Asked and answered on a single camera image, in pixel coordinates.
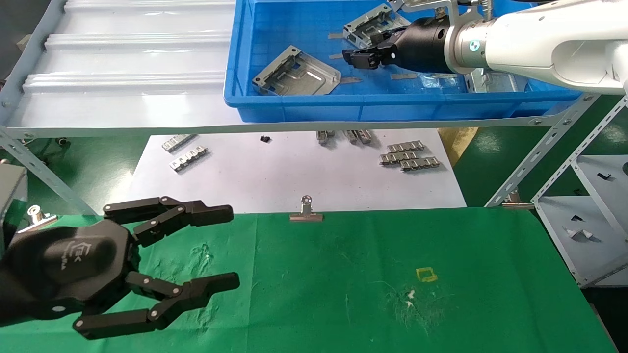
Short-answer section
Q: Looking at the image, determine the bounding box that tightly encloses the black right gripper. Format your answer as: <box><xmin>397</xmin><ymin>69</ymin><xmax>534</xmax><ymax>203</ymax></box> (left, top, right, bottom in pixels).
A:
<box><xmin>342</xmin><ymin>17</ymin><xmax>454</xmax><ymax>74</ymax></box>

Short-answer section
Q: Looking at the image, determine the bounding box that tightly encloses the silver binder clip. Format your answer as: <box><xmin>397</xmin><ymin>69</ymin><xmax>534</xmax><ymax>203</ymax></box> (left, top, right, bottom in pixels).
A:
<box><xmin>289</xmin><ymin>195</ymin><xmax>324</xmax><ymax>222</ymax></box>
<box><xmin>17</xmin><ymin>205</ymin><xmax>58</xmax><ymax>233</ymax></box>
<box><xmin>501</xmin><ymin>189</ymin><xmax>535</xmax><ymax>210</ymax></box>

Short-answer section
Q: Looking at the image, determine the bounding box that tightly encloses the white corrugated shelf panel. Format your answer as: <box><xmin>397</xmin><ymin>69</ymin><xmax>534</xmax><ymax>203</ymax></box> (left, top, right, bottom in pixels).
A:
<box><xmin>7</xmin><ymin>0</ymin><xmax>246</xmax><ymax>129</ymax></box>

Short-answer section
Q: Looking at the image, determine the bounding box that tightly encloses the white paper sheet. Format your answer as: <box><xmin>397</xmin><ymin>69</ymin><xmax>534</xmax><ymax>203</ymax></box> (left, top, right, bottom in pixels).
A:
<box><xmin>125</xmin><ymin>128</ymin><xmax>467</xmax><ymax>214</ymax></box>

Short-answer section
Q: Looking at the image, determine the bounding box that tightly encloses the folded metal bracket box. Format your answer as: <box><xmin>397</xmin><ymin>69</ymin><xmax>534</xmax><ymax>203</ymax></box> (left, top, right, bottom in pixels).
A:
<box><xmin>466</xmin><ymin>69</ymin><xmax>528</xmax><ymax>94</ymax></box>

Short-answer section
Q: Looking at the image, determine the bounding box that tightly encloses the blue plastic bin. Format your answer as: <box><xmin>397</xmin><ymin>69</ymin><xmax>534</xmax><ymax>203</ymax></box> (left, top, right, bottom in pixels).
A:
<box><xmin>223</xmin><ymin>0</ymin><xmax>584</xmax><ymax>123</ymax></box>

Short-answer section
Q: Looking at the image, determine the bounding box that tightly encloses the flat metal bracket plate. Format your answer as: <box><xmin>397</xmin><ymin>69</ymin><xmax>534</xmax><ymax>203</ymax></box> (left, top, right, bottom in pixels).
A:
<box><xmin>252</xmin><ymin>45</ymin><xmax>341</xmax><ymax>97</ymax></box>

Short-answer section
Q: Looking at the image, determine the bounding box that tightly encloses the metal bracket with curved flange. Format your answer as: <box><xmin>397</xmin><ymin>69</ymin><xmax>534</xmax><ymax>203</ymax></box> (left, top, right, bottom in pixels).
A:
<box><xmin>342</xmin><ymin>4</ymin><xmax>412</xmax><ymax>50</ymax></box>

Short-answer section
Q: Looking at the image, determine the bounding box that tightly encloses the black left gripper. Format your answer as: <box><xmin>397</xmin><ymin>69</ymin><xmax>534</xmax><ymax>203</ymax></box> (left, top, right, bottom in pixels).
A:
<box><xmin>0</xmin><ymin>196</ymin><xmax>241</xmax><ymax>340</ymax></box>

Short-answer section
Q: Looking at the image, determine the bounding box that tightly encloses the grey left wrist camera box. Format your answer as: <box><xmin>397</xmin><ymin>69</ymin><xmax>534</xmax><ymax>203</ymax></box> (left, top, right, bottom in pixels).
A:
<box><xmin>0</xmin><ymin>164</ymin><xmax>28</xmax><ymax>248</ymax></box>

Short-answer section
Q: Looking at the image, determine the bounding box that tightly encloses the grey side shelving unit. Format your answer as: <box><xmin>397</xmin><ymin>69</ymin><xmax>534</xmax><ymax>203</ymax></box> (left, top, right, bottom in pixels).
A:
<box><xmin>532</xmin><ymin>96</ymin><xmax>628</xmax><ymax>290</ymax></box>

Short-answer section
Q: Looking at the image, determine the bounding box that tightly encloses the brown cardboard piece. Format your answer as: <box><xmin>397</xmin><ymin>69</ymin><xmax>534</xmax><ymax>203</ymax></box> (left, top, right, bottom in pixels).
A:
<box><xmin>438</xmin><ymin>127</ymin><xmax>479</xmax><ymax>167</ymax></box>

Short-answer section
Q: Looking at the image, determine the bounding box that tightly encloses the clear plastic film scrap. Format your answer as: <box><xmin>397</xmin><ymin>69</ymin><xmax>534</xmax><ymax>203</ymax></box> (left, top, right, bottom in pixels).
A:
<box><xmin>419</xmin><ymin>75</ymin><xmax>465</xmax><ymax>89</ymax></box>

